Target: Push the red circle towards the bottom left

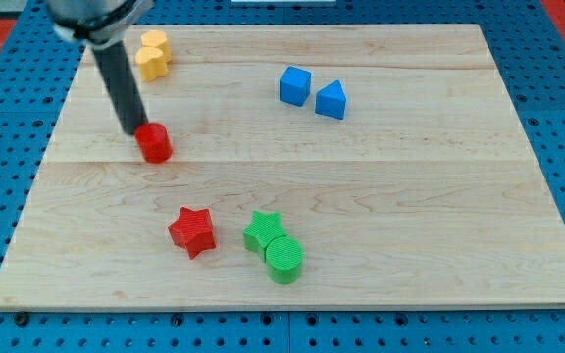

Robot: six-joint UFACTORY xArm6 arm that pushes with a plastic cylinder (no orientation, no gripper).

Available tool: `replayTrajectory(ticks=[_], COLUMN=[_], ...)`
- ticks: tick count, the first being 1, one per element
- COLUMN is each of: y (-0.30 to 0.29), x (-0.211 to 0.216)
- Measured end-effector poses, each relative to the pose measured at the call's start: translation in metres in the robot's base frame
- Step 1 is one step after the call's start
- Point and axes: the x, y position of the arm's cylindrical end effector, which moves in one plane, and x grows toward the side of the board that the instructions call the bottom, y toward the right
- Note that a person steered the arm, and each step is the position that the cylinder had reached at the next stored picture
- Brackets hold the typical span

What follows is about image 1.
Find yellow heart block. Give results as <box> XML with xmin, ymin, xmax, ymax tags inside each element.
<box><xmin>134</xmin><ymin>47</ymin><xmax>169</xmax><ymax>82</ymax></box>

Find green cylinder block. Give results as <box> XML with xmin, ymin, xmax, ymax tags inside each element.
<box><xmin>265</xmin><ymin>236</ymin><xmax>304</xmax><ymax>284</ymax></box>

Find red star block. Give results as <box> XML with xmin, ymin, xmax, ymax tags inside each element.
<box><xmin>168</xmin><ymin>207</ymin><xmax>216</xmax><ymax>259</ymax></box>

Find yellow hexagon block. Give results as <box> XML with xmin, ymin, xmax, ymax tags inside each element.
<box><xmin>141</xmin><ymin>29</ymin><xmax>173</xmax><ymax>63</ymax></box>

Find blue triangular prism block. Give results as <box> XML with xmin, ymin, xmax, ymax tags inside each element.
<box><xmin>315</xmin><ymin>80</ymin><xmax>347</xmax><ymax>120</ymax></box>

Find light wooden board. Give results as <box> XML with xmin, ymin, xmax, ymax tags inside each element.
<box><xmin>0</xmin><ymin>25</ymin><xmax>565</xmax><ymax>312</ymax></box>

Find blue cube block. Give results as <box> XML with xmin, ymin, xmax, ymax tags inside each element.
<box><xmin>279</xmin><ymin>66</ymin><xmax>312</xmax><ymax>107</ymax></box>

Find green star block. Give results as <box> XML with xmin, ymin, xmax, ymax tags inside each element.
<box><xmin>243</xmin><ymin>211</ymin><xmax>288</xmax><ymax>262</ymax></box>

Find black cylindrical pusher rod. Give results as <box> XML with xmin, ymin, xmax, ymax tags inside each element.
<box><xmin>92</xmin><ymin>41</ymin><xmax>148</xmax><ymax>135</ymax></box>

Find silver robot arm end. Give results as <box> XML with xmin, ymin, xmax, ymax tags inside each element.
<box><xmin>46</xmin><ymin>0</ymin><xmax>154</xmax><ymax>49</ymax></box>

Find red cylinder block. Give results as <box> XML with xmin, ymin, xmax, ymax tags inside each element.
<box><xmin>134</xmin><ymin>123</ymin><xmax>173</xmax><ymax>164</ymax></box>

